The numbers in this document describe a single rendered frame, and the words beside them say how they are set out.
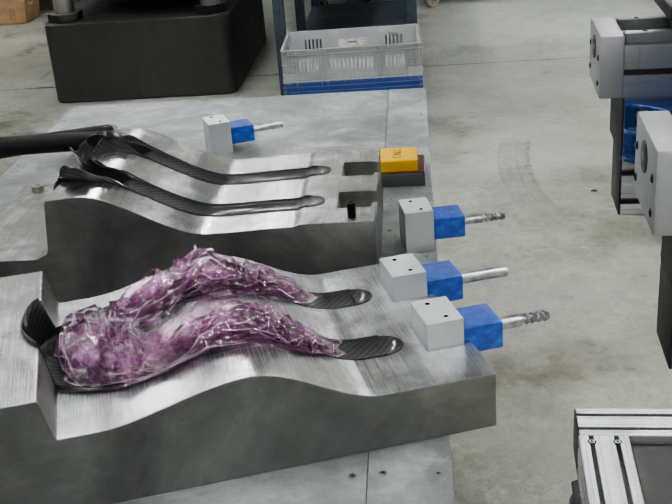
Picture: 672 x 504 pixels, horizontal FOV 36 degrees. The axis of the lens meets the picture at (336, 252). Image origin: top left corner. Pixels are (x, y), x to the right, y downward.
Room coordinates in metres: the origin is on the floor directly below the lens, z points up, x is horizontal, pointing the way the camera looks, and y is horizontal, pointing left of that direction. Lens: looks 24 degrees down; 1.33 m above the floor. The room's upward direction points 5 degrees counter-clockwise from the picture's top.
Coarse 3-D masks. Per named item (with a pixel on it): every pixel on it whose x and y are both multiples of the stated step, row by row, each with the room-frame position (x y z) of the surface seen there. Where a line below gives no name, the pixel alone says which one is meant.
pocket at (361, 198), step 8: (344, 192) 1.16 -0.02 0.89; (352, 192) 1.16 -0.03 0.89; (360, 192) 1.16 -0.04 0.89; (368, 192) 1.16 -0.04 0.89; (376, 192) 1.15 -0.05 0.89; (344, 200) 1.16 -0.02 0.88; (352, 200) 1.16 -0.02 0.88; (360, 200) 1.16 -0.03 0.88; (368, 200) 1.16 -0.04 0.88; (376, 200) 1.16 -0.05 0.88; (376, 208) 1.14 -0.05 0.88
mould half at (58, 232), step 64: (128, 128) 1.35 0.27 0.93; (64, 192) 1.12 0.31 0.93; (128, 192) 1.13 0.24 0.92; (192, 192) 1.20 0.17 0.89; (256, 192) 1.20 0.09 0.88; (320, 192) 1.17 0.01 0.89; (0, 256) 1.12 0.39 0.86; (64, 256) 1.10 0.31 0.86; (128, 256) 1.09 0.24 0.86; (256, 256) 1.08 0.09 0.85; (320, 256) 1.07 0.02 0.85
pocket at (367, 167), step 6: (348, 162) 1.27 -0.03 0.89; (354, 162) 1.27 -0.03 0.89; (360, 162) 1.27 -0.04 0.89; (366, 162) 1.27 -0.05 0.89; (372, 162) 1.27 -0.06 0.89; (378, 162) 1.26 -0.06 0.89; (348, 168) 1.27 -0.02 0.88; (354, 168) 1.27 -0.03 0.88; (360, 168) 1.27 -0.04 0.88; (366, 168) 1.27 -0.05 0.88; (372, 168) 1.27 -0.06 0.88; (378, 168) 1.26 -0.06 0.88; (342, 174) 1.23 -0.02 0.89; (348, 174) 1.27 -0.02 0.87; (354, 174) 1.27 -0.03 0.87; (360, 174) 1.27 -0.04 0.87; (366, 174) 1.27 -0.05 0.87; (372, 174) 1.27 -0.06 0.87; (378, 174) 1.25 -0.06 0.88; (378, 180) 1.23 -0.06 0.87
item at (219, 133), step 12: (204, 120) 1.64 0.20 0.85; (216, 120) 1.64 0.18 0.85; (228, 120) 1.63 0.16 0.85; (240, 120) 1.67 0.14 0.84; (204, 132) 1.66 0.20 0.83; (216, 132) 1.62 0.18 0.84; (228, 132) 1.63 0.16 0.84; (240, 132) 1.63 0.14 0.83; (252, 132) 1.64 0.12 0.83; (216, 144) 1.62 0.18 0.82; (228, 144) 1.62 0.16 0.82
